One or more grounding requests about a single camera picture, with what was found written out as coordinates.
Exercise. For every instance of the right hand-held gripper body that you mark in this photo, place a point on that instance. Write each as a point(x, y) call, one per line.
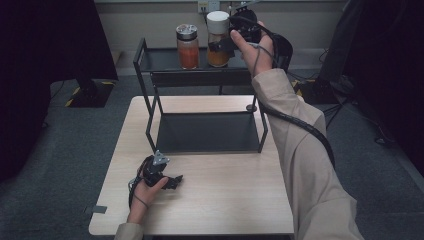
point(248, 23)

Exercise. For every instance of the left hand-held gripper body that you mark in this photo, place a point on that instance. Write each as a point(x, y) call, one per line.
point(154, 171)

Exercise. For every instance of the white-lid jar of orange spice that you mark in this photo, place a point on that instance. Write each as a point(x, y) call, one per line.
point(218, 23)

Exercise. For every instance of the metal-lid jar of red spice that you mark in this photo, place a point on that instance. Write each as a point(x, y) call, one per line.
point(188, 53)

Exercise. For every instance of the black metal shelf rack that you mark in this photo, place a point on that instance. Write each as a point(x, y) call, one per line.
point(206, 133)

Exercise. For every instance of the person's left hand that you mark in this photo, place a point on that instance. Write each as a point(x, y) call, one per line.
point(141, 200)

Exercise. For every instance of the person's right hand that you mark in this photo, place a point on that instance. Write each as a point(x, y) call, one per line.
point(260, 56)

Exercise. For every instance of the black chair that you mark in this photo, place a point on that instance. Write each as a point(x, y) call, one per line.
point(285, 50)

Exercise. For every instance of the dark round disc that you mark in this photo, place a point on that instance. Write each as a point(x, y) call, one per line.
point(251, 107)

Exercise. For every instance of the grey tape piece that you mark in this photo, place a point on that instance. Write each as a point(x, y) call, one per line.
point(96, 209)

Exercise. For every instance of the black stand base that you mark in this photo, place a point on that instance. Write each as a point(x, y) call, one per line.
point(91, 95)
point(318, 91)

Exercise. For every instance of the dark curtain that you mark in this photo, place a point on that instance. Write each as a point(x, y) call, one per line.
point(40, 66)
point(390, 66)

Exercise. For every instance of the white wall outlet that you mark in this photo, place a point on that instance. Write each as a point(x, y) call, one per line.
point(203, 6)

